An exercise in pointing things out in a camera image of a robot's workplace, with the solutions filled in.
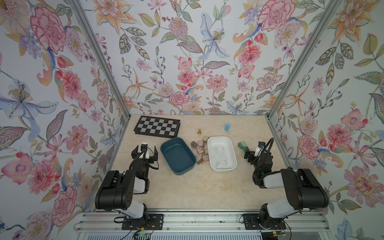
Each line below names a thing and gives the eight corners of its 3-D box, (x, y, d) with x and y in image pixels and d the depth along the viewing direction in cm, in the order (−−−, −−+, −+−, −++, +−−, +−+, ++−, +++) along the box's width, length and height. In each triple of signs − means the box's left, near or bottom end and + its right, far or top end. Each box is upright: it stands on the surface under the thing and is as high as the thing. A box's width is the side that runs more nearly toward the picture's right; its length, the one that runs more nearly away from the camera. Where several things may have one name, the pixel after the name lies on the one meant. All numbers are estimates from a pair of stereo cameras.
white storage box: (208, 173, 93) (210, 169, 87) (206, 141, 108) (207, 136, 103) (235, 173, 93) (238, 169, 88) (229, 141, 108) (231, 136, 103)
